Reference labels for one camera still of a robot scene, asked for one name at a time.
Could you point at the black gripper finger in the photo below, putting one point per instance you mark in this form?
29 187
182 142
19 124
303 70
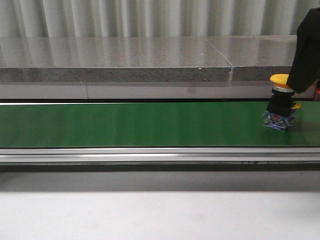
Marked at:
305 69

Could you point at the yellow mushroom push button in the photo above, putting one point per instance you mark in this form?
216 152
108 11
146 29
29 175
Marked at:
280 112

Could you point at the grey stone countertop slab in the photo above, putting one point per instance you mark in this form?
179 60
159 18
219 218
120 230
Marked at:
211 59

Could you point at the green conveyor belt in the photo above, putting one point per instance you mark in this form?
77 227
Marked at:
162 124

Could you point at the white pleated curtain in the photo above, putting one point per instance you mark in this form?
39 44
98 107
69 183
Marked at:
151 18

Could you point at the aluminium conveyor frame rail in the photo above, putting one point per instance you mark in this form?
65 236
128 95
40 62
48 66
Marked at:
159 155

